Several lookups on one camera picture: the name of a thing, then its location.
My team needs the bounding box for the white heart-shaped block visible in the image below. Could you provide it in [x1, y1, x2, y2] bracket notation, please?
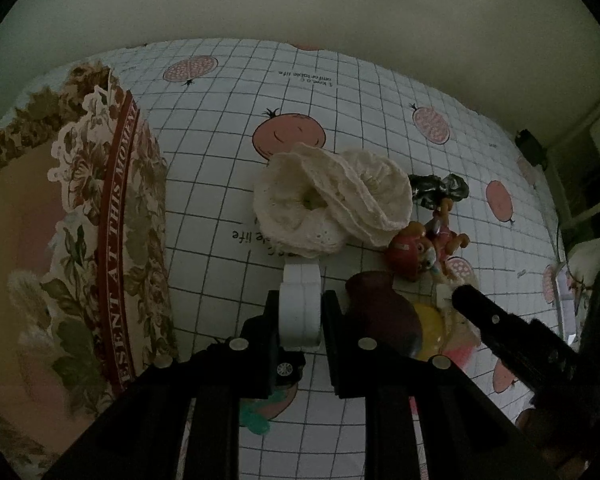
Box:
[278, 261, 323, 352]

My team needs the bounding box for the floral paper box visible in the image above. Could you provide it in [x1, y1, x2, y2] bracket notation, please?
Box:
[0, 60, 181, 461]

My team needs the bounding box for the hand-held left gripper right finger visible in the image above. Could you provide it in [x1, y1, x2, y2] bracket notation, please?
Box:
[321, 290, 561, 480]

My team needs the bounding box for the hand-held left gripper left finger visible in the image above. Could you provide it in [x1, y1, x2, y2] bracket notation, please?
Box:
[42, 290, 282, 480]

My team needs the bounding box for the white frame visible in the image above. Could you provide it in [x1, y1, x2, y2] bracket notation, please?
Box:
[545, 95, 600, 241]

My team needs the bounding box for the maroon rounded object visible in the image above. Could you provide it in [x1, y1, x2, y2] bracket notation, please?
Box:
[345, 271, 423, 358]

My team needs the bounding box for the cream lace cloth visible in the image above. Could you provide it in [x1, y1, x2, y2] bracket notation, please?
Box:
[252, 142, 413, 261]

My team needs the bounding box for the toy puppy figure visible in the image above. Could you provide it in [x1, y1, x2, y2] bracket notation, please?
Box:
[384, 197, 473, 281]

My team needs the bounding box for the black wall device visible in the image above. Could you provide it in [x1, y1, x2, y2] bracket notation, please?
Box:
[516, 130, 546, 165]

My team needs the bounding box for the black crumpled wrapper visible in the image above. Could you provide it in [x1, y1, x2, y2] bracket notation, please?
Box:
[410, 172, 470, 209]

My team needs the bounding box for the white plastic chair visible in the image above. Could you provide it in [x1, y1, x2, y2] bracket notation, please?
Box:
[562, 240, 600, 301]

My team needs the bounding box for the green plastic toy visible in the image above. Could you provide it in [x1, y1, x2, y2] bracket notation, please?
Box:
[240, 390, 288, 436]

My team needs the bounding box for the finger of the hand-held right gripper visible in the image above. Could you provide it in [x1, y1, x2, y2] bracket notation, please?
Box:
[452, 285, 581, 396]

